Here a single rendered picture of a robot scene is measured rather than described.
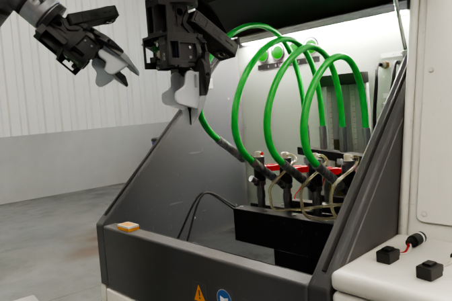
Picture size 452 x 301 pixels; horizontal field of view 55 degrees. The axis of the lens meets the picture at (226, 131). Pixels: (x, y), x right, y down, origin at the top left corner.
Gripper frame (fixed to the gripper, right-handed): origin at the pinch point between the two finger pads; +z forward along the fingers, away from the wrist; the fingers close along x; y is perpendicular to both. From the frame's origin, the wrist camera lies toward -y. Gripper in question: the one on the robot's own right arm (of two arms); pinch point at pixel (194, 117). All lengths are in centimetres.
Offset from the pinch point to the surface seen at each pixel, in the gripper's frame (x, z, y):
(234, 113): -3.4, 0.2, -13.3
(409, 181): 24.9, 14.4, -28.2
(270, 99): 4.6, -2.2, -15.1
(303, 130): 12.6, 3.8, -14.1
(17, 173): -643, 79, -183
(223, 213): -43, 33, -45
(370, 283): 29.5, 23.5, -3.4
